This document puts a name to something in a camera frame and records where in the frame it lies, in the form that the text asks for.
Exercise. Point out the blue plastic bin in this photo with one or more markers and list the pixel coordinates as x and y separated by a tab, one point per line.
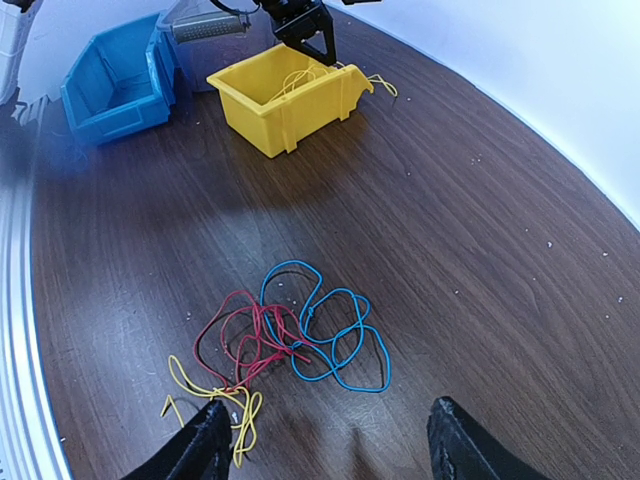
122	83

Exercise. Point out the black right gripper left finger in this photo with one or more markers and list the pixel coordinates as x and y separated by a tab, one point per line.
200	450

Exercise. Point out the clear grey plastic tub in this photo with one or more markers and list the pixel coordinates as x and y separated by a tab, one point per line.
208	36

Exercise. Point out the front aluminium rail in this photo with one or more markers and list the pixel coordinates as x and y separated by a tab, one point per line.
30	444

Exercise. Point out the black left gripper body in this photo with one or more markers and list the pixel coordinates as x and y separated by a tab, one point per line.
302	19

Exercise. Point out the yellow plastic bin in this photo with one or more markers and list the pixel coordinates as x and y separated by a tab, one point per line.
279	97

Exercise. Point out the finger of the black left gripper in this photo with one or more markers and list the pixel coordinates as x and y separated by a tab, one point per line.
329	57
313	47

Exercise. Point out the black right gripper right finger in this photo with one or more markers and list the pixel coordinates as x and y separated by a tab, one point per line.
461	448

